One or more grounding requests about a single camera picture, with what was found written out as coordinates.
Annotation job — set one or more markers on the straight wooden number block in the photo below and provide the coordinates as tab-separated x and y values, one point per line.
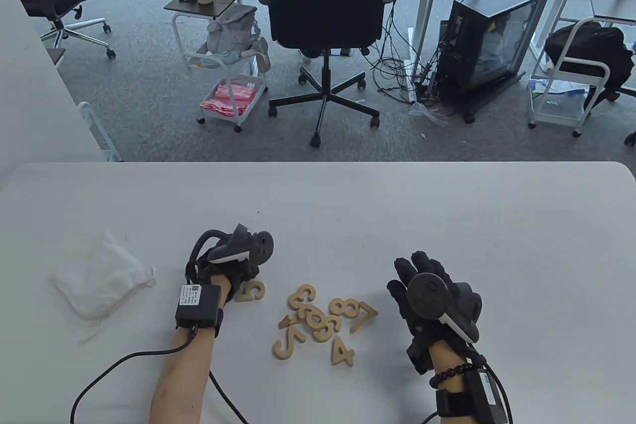
284	322

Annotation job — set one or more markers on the person's right hand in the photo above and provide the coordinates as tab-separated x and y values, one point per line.
403	272

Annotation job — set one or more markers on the person's left hand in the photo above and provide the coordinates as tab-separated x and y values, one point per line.
238	277

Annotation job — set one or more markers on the black wrist sensor box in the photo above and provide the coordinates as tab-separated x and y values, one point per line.
203	307
492	394

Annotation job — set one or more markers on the grey backpack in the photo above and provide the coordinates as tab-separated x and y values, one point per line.
231	29

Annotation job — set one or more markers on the clear plastic bag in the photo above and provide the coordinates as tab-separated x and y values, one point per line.
427	113

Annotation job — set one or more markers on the curved wooden number block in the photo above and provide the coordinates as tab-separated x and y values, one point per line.
279	353

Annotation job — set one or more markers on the white cart with dark top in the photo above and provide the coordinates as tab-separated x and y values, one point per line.
226	4

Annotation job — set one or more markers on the white metal rack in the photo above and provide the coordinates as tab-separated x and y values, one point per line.
87	111

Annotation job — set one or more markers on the black computer tower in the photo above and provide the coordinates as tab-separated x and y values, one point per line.
497	1

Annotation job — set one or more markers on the white rolling cart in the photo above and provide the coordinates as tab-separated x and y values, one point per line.
554	118

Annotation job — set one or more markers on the black backpack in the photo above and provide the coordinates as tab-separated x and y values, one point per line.
591	43

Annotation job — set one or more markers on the person's left forearm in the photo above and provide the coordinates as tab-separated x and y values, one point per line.
184	374

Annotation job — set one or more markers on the grey handheld controller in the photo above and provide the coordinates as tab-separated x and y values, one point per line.
261	245
427	295

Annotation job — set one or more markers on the pink packets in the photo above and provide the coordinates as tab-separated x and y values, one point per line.
228	98

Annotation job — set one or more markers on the light blue pouch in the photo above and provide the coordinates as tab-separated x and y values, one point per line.
218	60

